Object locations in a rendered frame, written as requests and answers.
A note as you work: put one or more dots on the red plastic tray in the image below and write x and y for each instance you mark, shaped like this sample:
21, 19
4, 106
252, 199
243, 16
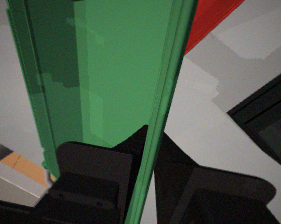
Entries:
209, 14

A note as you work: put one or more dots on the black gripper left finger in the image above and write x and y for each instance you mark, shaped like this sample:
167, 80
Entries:
120, 163

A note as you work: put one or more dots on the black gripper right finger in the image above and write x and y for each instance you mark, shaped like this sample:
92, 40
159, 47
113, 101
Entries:
177, 175

